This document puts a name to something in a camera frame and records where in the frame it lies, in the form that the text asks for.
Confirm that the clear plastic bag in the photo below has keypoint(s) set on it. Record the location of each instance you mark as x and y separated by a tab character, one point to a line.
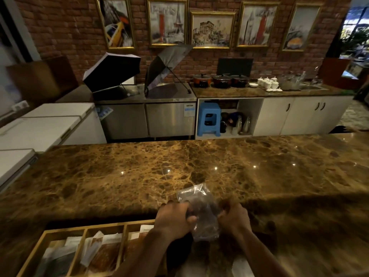
201	210

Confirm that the clock tower framed painting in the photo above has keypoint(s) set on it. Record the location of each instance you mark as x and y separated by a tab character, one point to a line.
257	24

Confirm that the person's right hand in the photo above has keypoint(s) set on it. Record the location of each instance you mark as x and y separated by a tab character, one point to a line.
235	219

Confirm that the brown sachet packets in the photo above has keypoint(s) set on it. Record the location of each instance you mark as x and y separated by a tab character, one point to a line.
102	253

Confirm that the person's left forearm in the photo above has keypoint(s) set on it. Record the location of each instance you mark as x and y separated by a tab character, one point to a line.
144	256

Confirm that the wooden compartment tray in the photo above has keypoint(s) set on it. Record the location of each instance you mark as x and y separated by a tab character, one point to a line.
86	230

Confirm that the person's left hand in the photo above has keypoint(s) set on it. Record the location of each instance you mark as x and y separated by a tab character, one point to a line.
170	220

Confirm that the red pot with lid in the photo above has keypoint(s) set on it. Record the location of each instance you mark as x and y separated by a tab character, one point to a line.
201	80
221	81
239	80

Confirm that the grey open umbrella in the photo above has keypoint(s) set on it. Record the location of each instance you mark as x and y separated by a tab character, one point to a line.
164	66

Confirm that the grey sachet packets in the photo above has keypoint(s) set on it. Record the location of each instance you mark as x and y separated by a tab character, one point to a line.
57	256

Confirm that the person's left thumb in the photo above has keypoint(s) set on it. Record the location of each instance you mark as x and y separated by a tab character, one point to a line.
192	219

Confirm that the tower and booth framed painting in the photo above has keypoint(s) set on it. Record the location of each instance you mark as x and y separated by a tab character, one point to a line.
167	22

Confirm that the group of glass jars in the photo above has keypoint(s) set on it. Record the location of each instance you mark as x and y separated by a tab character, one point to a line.
292	81

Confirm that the white chest freezer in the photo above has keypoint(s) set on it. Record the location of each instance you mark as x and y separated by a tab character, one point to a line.
13	165
52	124

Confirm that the yellow tram framed painting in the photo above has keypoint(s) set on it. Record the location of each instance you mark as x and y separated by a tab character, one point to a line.
299	27

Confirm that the yellow taxi framed painting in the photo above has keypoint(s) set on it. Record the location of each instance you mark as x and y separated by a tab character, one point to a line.
116	23

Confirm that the black umbrella with white rim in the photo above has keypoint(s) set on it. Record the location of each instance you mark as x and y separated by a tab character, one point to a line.
111	71

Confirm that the steel kettles on shelf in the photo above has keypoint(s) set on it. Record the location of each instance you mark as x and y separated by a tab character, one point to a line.
239	124

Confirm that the group of white teaware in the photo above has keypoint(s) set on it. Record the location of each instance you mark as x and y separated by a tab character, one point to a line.
269	83

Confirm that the orange sachet packets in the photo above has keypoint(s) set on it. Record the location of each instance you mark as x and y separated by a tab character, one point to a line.
135	242

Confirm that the black flat screen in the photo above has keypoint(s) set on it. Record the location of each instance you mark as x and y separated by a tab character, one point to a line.
235	66

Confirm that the building street framed painting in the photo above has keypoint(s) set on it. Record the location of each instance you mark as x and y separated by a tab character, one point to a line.
212	30

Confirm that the person's right fingers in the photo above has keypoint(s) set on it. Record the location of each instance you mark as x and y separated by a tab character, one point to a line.
224	209

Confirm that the dark wooden board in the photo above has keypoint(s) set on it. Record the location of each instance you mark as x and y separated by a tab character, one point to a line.
43	79

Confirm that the person's right forearm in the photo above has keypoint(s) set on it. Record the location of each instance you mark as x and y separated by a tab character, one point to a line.
259	258

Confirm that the white cabinet unit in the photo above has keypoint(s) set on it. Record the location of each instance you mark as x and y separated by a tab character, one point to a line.
291	115

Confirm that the blue plastic stool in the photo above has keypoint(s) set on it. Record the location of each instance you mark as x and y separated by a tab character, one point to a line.
209	118

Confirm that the stainless steel counter fridge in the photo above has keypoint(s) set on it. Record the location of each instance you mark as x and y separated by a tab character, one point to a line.
150	118

